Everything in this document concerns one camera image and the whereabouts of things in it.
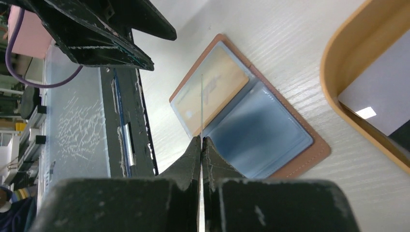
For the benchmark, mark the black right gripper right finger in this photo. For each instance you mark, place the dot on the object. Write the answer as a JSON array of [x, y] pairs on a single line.
[[234, 203]]

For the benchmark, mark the tan oval card tray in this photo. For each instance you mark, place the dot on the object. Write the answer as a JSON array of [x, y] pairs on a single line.
[[359, 41]]

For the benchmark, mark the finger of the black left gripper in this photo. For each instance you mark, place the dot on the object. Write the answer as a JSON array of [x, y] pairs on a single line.
[[143, 16], [82, 31]]

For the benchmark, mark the yellow striped card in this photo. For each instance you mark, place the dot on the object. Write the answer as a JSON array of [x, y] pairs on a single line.
[[225, 76]]

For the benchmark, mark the glossy black card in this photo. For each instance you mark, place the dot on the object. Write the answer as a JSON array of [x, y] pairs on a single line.
[[202, 226]]

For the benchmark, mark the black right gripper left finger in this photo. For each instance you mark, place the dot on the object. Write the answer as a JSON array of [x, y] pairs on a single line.
[[168, 202]]

